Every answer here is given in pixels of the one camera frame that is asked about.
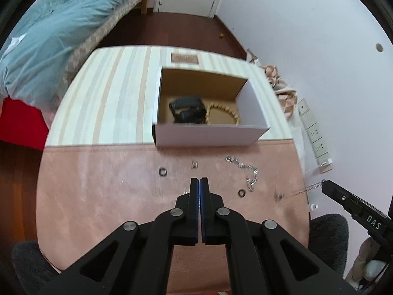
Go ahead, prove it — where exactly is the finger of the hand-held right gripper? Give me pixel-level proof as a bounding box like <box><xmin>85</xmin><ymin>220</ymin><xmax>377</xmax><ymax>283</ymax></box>
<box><xmin>321</xmin><ymin>180</ymin><xmax>367</xmax><ymax>223</ymax></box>

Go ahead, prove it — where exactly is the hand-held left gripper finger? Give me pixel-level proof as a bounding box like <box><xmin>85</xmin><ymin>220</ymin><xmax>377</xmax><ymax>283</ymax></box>
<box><xmin>200</xmin><ymin>177</ymin><xmax>363</xmax><ymax>295</ymax></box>
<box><xmin>37</xmin><ymin>177</ymin><xmax>203</xmax><ymax>295</ymax></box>

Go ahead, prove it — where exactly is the thin silver necklace chain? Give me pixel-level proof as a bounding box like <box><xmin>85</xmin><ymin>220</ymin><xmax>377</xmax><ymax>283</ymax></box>
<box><xmin>275</xmin><ymin>182</ymin><xmax>326</xmax><ymax>202</ymax></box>

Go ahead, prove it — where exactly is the white cardboard box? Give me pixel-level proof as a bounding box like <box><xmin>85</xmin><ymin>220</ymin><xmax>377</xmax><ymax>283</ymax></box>
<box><xmin>152</xmin><ymin>67</ymin><xmax>271</xmax><ymax>147</ymax></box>

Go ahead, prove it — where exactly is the white round object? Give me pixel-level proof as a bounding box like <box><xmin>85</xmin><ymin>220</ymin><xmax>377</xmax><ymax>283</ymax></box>
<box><xmin>364</xmin><ymin>259</ymin><xmax>388</xmax><ymax>282</ymax></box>

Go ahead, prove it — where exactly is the grey fuzzy cushion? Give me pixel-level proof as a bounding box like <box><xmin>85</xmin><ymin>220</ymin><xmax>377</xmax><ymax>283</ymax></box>
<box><xmin>308</xmin><ymin>213</ymin><xmax>350</xmax><ymax>281</ymax></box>
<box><xmin>11</xmin><ymin>240</ymin><xmax>59</xmax><ymax>293</ymax></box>

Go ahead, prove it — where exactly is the white power strip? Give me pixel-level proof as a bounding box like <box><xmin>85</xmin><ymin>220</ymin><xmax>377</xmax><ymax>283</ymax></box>
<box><xmin>296</xmin><ymin>98</ymin><xmax>334</xmax><ymax>173</ymax></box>

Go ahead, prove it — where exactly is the pink striped table cloth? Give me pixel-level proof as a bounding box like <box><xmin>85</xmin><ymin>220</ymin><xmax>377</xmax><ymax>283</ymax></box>
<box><xmin>36</xmin><ymin>45</ymin><xmax>311</xmax><ymax>293</ymax></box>

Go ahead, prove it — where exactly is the black wrist watch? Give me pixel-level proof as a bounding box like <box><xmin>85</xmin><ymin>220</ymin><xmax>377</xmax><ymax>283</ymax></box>
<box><xmin>169</xmin><ymin>97</ymin><xmax>207</xmax><ymax>124</ymax></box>

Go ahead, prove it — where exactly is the pink patterned cloth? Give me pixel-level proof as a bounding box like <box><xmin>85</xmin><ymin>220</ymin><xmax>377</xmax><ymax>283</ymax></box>
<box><xmin>245</xmin><ymin>48</ymin><xmax>299</xmax><ymax>118</ymax></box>

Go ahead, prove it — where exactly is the red bed cover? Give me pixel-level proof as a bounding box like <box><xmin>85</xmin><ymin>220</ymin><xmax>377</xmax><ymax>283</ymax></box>
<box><xmin>0</xmin><ymin>96</ymin><xmax>51</xmax><ymax>152</ymax></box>

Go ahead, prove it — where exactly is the bed with patterned sheet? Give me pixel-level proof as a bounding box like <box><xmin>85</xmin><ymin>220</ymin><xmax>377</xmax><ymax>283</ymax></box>
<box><xmin>57</xmin><ymin>0</ymin><xmax>154</xmax><ymax>82</ymax></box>

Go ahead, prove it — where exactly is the light blue blanket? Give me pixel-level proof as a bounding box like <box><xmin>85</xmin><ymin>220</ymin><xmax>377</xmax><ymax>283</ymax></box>
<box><xmin>0</xmin><ymin>0</ymin><xmax>154</xmax><ymax>115</ymax></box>

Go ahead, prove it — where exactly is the silver link bracelet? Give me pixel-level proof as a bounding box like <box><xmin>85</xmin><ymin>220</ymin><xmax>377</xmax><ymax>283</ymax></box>
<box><xmin>225</xmin><ymin>155</ymin><xmax>260</xmax><ymax>192</ymax></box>

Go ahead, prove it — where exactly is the wooden bead bracelet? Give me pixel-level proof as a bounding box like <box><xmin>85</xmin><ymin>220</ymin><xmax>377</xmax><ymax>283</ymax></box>
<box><xmin>205</xmin><ymin>103</ymin><xmax>242</xmax><ymax>126</ymax></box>

